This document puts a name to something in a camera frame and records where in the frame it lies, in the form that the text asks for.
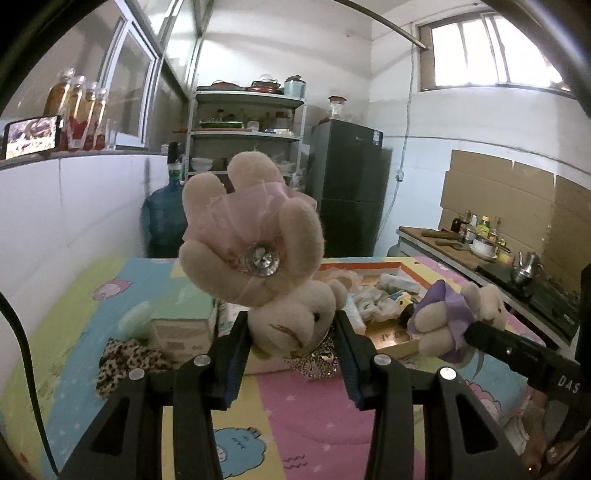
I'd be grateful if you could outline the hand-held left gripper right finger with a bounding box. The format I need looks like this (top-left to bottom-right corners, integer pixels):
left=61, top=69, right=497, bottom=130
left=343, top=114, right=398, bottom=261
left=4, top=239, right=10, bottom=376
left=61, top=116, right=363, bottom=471
left=335, top=311, right=532, bottom=480

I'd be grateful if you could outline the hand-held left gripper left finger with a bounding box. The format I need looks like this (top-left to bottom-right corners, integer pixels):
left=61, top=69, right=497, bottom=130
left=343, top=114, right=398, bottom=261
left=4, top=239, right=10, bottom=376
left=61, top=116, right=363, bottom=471
left=58, top=311, right=252, bottom=480

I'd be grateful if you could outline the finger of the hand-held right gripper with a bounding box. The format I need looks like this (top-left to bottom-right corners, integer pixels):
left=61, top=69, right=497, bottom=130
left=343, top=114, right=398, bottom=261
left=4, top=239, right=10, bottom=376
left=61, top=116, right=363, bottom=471
left=463, top=320, right=555, bottom=384

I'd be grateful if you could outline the orange rimmed cardboard tray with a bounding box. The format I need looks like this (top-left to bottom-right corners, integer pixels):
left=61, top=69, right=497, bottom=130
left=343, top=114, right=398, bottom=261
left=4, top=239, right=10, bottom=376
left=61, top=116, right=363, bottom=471
left=318, top=261, right=423, bottom=358

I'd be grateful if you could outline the teddy bear purple dress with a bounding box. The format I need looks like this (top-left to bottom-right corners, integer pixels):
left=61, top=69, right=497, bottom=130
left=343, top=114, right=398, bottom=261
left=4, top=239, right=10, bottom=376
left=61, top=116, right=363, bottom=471
left=406, top=279, right=509, bottom=367

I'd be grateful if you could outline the clear plastic tissue packet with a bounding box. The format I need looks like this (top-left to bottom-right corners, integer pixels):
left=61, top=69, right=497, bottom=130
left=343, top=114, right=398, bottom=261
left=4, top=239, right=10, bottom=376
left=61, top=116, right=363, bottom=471
left=346, top=288, right=393, bottom=324

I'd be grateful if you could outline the small yellow black toy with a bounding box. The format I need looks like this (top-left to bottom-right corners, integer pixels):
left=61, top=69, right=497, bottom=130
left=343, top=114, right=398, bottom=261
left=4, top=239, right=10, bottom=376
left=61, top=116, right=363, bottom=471
left=388, top=295, right=416, bottom=324

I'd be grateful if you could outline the teddy bear pink dress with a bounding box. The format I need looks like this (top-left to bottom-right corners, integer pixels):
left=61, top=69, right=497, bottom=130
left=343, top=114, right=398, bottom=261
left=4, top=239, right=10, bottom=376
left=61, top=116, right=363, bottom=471
left=178, top=151, right=349, bottom=379

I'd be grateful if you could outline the floral tissue box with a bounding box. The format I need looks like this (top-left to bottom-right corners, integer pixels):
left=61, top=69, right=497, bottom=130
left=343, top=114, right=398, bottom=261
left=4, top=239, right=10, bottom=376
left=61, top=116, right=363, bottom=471
left=150, top=295, right=227, bottom=365

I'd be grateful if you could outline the black induction cooker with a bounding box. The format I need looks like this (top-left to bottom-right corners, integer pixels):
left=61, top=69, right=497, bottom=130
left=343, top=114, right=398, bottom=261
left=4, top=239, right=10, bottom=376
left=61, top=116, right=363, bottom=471
left=478, top=263, right=536, bottom=296

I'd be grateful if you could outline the pastel printed bedsheet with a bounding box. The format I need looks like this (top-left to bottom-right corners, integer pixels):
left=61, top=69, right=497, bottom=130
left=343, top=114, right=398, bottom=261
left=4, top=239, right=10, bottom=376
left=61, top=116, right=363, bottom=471
left=9, top=256, right=532, bottom=480

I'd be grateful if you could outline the steel kettle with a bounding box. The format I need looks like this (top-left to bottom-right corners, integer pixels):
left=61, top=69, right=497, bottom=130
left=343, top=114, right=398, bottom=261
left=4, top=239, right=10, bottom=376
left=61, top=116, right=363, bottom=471
left=510, top=251, right=543, bottom=284

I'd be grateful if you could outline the white bowl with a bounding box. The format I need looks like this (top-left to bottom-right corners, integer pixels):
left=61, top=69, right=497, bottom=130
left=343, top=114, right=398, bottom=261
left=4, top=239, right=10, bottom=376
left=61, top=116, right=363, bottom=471
left=470, top=237, right=499, bottom=259

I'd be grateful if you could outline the kitchen counter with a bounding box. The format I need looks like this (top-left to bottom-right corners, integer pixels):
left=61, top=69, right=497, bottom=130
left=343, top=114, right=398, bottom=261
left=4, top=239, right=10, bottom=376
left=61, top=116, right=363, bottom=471
left=397, top=226, right=578, bottom=342

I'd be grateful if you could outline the leopard print scrunchie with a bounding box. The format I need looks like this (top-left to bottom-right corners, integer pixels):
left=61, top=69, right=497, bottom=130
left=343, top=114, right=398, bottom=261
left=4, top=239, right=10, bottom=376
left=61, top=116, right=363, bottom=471
left=96, top=338, right=174, bottom=400

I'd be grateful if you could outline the cluster of condiment bottles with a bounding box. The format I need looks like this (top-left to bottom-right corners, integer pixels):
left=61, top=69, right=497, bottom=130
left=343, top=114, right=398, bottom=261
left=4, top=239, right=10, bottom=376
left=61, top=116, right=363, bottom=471
left=450, top=210, right=509, bottom=245

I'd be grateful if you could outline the cardboard sheet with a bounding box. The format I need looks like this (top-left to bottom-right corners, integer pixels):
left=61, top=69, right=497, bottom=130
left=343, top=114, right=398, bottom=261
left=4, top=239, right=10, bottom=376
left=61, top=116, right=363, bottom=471
left=438, top=148, right=591, bottom=296

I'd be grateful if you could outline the blue water jug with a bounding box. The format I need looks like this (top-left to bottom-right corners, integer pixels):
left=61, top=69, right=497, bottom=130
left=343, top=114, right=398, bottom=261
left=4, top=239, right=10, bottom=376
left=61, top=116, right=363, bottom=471
left=140, top=182, right=190, bottom=259

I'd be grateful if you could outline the dark refrigerator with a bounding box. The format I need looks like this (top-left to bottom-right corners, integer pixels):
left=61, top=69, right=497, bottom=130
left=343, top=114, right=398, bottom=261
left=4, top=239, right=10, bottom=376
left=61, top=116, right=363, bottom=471
left=307, top=119, right=386, bottom=258

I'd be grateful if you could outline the white metal shelf rack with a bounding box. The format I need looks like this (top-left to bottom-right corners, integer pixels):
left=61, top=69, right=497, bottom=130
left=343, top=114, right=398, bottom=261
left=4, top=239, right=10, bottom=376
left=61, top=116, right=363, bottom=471
left=186, top=89, right=309, bottom=195

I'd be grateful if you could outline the amber liquid glass bottle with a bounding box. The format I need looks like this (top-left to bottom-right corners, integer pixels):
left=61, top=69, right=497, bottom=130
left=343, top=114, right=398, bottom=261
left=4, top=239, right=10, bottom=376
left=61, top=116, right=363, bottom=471
left=44, top=68, right=75, bottom=116
left=67, top=76, right=88, bottom=151
left=83, top=82, right=100, bottom=151
left=95, top=88, right=109, bottom=149

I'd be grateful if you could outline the high barred window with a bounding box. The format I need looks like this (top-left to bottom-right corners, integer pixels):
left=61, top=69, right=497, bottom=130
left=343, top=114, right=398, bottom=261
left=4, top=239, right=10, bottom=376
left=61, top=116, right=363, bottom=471
left=418, top=11, right=575, bottom=95

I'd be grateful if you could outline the smartphone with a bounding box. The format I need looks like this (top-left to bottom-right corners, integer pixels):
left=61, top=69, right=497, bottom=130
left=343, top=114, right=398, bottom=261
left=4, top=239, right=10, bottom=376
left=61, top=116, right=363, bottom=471
left=0, top=115, right=64, bottom=160

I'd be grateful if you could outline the metal curtain rod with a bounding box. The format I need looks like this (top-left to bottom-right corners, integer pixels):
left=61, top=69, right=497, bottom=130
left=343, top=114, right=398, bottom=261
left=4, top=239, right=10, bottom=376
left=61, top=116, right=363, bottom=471
left=355, top=0, right=428, bottom=47

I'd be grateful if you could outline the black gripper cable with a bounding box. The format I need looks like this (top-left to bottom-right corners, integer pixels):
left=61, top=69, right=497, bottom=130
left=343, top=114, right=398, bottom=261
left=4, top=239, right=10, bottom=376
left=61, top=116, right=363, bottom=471
left=0, top=291, right=61, bottom=476

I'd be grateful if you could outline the sliding window frame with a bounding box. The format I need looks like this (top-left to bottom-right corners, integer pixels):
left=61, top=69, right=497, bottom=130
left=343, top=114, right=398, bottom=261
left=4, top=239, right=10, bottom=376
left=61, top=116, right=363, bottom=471
left=97, top=0, right=204, bottom=148

